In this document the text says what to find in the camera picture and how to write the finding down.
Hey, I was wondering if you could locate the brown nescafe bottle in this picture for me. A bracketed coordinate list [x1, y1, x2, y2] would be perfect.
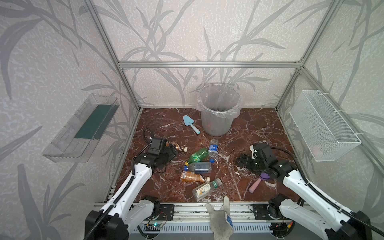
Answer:
[180, 171, 210, 183]
[172, 143, 188, 153]

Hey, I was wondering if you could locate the tea bottle green label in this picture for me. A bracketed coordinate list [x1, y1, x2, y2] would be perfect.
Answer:
[192, 178, 222, 201]

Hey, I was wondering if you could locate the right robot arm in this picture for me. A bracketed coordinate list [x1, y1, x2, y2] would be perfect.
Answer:
[236, 143, 384, 240]

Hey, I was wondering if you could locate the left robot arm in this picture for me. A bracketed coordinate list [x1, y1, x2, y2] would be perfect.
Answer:
[84, 137, 179, 240]

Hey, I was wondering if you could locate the grey mesh waste bin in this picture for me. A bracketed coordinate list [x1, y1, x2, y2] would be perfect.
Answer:
[199, 83, 241, 138]

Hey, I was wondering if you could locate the clear plastic bin liner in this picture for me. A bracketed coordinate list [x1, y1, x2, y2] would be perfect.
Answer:
[196, 83, 245, 119]

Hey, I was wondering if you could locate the clear water bottle blue cap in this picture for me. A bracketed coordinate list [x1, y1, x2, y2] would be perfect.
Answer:
[184, 162, 213, 174]

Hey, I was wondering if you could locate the Pepsi bottle far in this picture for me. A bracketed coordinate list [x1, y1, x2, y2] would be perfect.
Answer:
[209, 139, 219, 160]

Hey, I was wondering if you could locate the green Sprite bottle centre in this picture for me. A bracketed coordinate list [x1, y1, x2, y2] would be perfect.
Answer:
[185, 148, 209, 166]

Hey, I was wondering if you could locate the light blue plastic trowel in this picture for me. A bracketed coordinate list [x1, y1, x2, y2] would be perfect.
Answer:
[183, 115, 201, 135]

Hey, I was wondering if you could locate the white knitted work glove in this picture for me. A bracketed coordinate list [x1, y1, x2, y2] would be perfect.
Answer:
[206, 196, 234, 240]

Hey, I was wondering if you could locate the green circuit board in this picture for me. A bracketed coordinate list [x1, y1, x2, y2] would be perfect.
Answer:
[143, 221, 167, 232]

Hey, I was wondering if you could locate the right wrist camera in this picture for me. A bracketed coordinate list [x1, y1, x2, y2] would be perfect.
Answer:
[250, 145, 257, 157]

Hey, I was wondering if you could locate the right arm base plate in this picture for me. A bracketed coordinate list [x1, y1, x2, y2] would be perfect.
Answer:
[250, 203, 285, 221]

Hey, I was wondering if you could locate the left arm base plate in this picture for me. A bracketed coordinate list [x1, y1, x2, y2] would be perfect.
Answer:
[144, 196, 175, 221]

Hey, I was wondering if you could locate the aluminium front rail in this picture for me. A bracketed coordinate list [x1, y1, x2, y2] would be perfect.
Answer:
[88, 201, 331, 224]

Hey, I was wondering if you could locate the white wire mesh basket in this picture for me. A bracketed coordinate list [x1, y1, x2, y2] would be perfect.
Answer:
[290, 90, 362, 162]

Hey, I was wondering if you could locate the clear acrylic wall shelf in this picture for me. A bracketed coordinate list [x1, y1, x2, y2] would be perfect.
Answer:
[42, 94, 120, 163]

